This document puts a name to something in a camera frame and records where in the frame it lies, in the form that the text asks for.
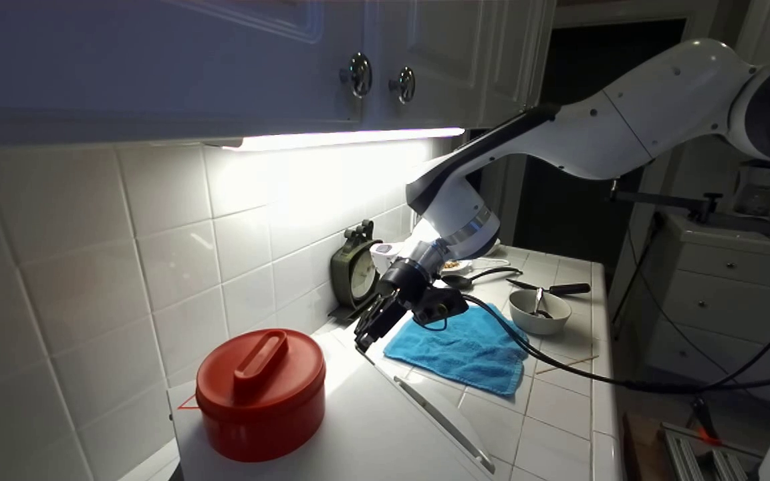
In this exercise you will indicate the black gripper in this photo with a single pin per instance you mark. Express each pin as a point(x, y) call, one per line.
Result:
point(404, 284)

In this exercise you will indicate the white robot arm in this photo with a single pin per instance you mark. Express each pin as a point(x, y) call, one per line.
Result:
point(689, 90)

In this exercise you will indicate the round cabinet knob right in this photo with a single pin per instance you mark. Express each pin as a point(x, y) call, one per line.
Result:
point(404, 86)

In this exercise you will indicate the round cabinet knob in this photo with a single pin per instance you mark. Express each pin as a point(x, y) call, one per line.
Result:
point(359, 76)
point(404, 86)

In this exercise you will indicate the round cabinet knob left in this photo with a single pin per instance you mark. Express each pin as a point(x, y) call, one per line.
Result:
point(359, 76)

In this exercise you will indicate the green kitchen timer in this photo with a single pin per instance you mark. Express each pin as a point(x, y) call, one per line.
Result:
point(353, 273)

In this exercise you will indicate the blue cloth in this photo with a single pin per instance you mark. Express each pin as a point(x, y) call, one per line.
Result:
point(470, 348)

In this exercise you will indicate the red round container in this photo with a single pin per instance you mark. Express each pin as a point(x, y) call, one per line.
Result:
point(262, 394)

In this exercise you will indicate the white bowl with food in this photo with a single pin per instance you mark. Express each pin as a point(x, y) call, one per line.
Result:
point(536, 324)

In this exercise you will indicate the metal spoon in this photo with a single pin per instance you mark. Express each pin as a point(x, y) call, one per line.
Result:
point(540, 306)

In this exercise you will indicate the under-cabinet light strip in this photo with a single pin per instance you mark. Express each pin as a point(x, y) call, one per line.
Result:
point(329, 140)

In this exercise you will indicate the white drawer unit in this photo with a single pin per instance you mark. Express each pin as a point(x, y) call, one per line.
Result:
point(701, 300)

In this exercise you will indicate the white upper cabinets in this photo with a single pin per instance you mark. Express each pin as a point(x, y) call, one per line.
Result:
point(127, 69)

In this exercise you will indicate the black handled knife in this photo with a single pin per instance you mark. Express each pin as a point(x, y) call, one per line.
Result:
point(559, 288)

